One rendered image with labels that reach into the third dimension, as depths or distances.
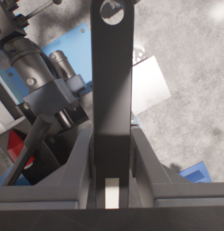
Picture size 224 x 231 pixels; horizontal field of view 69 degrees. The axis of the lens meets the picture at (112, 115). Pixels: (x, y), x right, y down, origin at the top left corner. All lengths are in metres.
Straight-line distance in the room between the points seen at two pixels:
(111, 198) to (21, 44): 0.61
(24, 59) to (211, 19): 1.62
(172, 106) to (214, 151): 0.74
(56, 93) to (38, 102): 0.07
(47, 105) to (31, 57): 0.18
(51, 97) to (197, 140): 1.69
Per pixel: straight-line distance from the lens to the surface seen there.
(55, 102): 0.63
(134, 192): 0.37
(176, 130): 1.88
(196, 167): 2.18
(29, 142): 0.31
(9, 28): 0.68
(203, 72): 1.86
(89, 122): 0.65
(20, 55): 0.67
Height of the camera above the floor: 1.61
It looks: 74 degrees down
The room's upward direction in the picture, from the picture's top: 174 degrees clockwise
